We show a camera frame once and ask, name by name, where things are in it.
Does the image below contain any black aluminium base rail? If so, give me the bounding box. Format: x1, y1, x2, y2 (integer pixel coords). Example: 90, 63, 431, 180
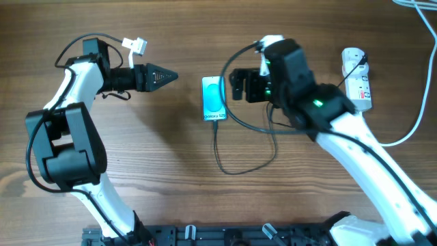
81, 223, 336, 246

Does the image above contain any white power strip socket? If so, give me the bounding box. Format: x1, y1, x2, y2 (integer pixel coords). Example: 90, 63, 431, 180
341, 47, 372, 112

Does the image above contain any white power strip cord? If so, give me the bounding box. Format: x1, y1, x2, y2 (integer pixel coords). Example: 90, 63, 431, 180
378, 0, 437, 148

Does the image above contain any white USB charger adapter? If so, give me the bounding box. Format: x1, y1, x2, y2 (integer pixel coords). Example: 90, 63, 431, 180
341, 47, 369, 77

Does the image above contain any black USB charging cable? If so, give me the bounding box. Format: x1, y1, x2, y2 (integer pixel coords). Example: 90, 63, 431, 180
212, 54, 368, 176

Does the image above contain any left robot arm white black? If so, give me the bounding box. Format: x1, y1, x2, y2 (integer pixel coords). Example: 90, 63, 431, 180
25, 33, 178, 245

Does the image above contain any turquoise Galaxy S25 smartphone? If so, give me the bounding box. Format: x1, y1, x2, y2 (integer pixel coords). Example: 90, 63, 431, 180
201, 76, 227, 121

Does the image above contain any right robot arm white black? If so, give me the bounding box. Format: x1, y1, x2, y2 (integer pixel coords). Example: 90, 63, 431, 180
251, 35, 436, 245

